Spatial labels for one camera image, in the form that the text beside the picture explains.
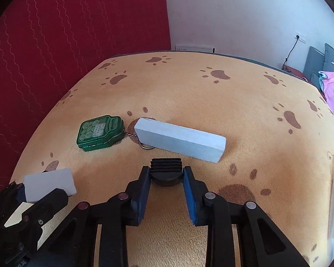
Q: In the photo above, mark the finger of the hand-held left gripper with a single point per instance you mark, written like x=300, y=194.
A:
x=11, y=194
x=48, y=203

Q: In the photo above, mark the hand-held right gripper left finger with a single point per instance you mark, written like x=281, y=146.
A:
x=143, y=197

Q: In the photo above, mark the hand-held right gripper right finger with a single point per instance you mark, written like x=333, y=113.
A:
x=189, y=197

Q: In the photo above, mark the white box with striped edge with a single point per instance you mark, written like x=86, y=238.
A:
x=50, y=182

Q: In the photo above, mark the black ribbed round object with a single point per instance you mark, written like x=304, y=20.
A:
x=167, y=176

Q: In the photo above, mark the long white block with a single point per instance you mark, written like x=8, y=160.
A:
x=180, y=139

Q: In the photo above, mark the green jar-shaped tin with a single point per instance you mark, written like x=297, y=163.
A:
x=98, y=133

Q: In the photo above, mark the yellow paw-print blanket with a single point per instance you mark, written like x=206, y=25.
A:
x=211, y=100

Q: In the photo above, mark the red curtain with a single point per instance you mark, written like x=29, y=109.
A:
x=72, y=47

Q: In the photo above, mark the dark red cloth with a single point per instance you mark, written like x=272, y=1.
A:
x=294, y=72

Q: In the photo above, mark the grey padded headboard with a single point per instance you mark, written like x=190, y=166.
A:
x=314, y=61

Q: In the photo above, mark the white wall outlet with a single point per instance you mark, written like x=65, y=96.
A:
x=301, y=36

